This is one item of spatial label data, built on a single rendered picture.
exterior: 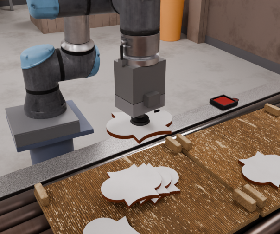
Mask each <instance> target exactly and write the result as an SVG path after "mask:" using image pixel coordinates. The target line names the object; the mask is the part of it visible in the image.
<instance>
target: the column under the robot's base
mask: <svg viewBox="0 0 280 234"><path fill-rule="evenodd" d="M66 103H67V104H68V105H69V107H70V108H71V109H72V111H73V112H74V113H75V115H76V116H77V118H78V119H79V122H80V131H81V132H78V133H75V134H71V135H67V136H62V137H58V138H54V139H51V140H47V141H43V142H39V143H34V144H30V145H26V146H22V147H18V148H17V147H16V144H15V141H14V138H13V141H14V144H15V147H16V150H17V152H22V151H26V150H29V151H30V155H31V160H32V165H34V164H37V163H40V162H43V161H46V160H49V159H52V158H55V157H57V156H61V155H63V154H66V153H69V152H72V151H74V143H73V138H76V137H81V136H85V135H89V134H92V133H94V129H93V127H92V126H91V125H90V123H89V122H88V121H87V119H86V118H85V116H84V115H83V114H82V113H81V111H80V110H79V109H78V107H77V106H76V105H75V103H74V102H73V101H72V100H68V101H66ZM6 118H7V116H6ZM7 122H8V119H7ZM8 125H9V122H8ZM9 128H10V125H9ZM10 131H11V130H10ZM11 134H12V132H11ZM12 137H13V135H12Z"/></svg>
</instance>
